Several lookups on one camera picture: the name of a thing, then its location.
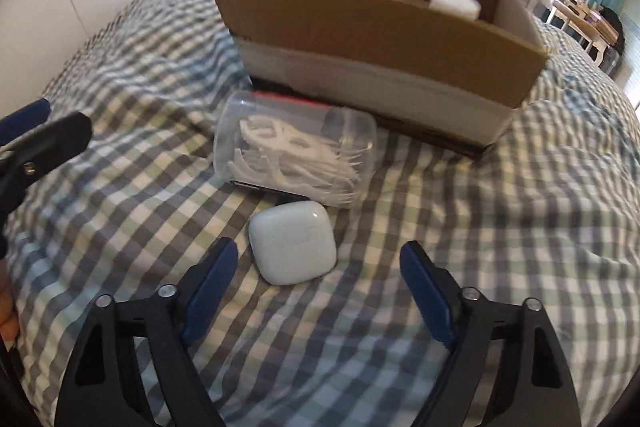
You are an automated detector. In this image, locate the small white bottle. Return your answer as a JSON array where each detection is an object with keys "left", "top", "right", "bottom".
[{"left": 428, "top": 0, "right": 482, "bottom": 20}]

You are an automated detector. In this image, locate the person left hand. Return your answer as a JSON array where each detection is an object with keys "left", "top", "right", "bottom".
[{"left": 0, "top": 259, "right": 20, "bottom": 343}]

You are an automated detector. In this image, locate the grey checked bed quilt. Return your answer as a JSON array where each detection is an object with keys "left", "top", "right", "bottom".
[{"left": 6, "top": 0, "right": 639, "bottom": 426}]

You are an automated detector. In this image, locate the white earbuds case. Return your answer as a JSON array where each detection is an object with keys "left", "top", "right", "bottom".
[{"left": 247, "top": 200, "right": 337, "bottom": 286}]

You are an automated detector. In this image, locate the clear floss pick container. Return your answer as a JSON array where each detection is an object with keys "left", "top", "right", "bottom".
[{"left": 213, "top": 91, "right": 378, "bottom": 208}]

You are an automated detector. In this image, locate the brown cardboard box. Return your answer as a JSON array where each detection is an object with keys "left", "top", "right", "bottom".
[{"left": 215, "top": 0, "right": 547, "bottom": 156}]

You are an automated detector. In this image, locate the white dressing table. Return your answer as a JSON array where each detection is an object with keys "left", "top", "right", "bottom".
[{"left": 527, "top": 0, "right": 620, "bottom": 74}]

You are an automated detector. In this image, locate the black backpack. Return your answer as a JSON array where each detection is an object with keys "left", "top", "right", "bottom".
[{"left": 599, "top": 5, "right": 625, "bottom": 55}]

